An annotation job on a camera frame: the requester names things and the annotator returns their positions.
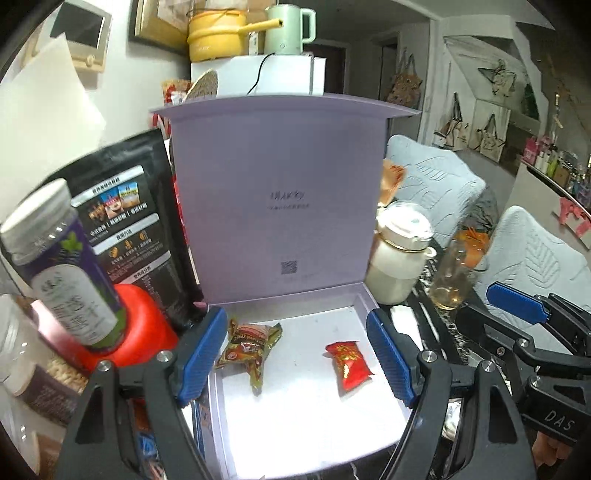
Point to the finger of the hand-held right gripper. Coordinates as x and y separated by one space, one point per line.
517 302
489 332

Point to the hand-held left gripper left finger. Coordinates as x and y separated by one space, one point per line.
198 357

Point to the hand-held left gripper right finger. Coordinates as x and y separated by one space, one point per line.
390 360

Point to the red snack packet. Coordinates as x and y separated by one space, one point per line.
348 364

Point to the green brown snack packet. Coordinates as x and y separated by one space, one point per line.
247 348

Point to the lilac gift box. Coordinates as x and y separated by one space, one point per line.
277 184

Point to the person's right hand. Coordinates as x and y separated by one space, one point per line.
549 450

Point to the white tissue packet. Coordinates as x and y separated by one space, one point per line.
406 323

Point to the clear glass bottle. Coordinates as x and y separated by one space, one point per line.
450 281

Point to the red plastic container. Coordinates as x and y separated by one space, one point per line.
143 323

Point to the orange snack packet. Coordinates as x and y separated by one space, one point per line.
392 180
473 240

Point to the cream tumbler with lid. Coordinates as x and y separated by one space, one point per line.
392 272

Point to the blue snack packet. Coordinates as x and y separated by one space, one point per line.
147 447

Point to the red paper decoration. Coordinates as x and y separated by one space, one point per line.
572 212

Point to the flat red packet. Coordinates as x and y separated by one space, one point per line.
180 221

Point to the row of bottles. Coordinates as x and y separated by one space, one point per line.
558 161

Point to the jar of nuts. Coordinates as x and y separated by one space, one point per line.
51 392

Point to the purple label jar grey lid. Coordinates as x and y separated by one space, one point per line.
69 277

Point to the black stand-up pouch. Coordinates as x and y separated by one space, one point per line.
134 207

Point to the white tote bag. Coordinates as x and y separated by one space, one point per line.
455 124
503 76
489 136

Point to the clear jar white lid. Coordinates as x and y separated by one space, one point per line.
18 341

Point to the brown patterned tote bag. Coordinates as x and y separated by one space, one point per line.
404 87

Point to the red snack bag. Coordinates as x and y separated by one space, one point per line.
173 92

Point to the woven fan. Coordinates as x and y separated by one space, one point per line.
205 85

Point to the white foam sheet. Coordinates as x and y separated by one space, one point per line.
46 115

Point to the white refrigerator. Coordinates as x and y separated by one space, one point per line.
286 74

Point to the yellow pot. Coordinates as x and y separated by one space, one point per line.
217 39

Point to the green electric kettle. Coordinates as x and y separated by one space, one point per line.
286 32

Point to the framed picture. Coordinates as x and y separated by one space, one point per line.
157 23

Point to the wooden framed intercom screen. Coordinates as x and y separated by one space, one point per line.
78 23

